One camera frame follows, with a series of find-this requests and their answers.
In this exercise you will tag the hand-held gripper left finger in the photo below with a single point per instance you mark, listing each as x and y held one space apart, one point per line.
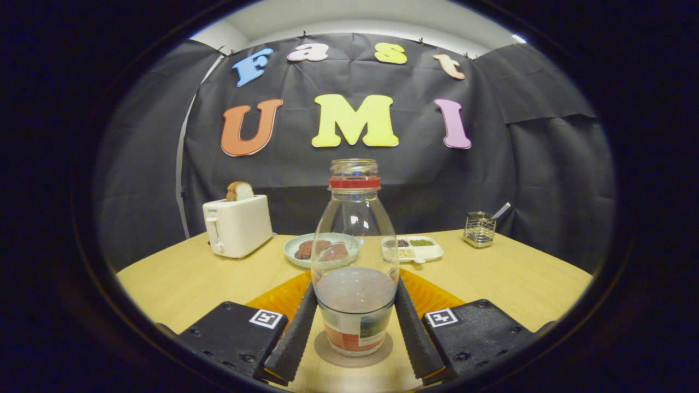
295 338

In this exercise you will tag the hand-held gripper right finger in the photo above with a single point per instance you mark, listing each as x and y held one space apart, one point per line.
418 338

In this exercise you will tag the round brown coaster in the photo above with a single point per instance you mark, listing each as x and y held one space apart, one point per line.
355 362

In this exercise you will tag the clear juice bottle red label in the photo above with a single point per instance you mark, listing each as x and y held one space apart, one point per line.
355 245

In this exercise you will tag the white divided condiment tray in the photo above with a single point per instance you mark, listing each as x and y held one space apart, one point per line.
428 252

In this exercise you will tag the brown meat piece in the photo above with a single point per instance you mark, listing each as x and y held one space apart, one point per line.
338 252
304 250

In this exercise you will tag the pale green plate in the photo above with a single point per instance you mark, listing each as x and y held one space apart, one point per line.
290 247

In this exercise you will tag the wooden table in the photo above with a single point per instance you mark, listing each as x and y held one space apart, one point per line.
191 284

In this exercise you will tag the white toaster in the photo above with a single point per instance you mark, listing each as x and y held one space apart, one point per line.
240 226

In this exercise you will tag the bread slice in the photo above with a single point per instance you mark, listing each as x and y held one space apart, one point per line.
240 191

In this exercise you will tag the black backdrop cloth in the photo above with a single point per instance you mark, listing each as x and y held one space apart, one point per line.
437 180

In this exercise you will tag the small ceiling light panel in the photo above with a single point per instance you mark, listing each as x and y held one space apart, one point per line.
519 39

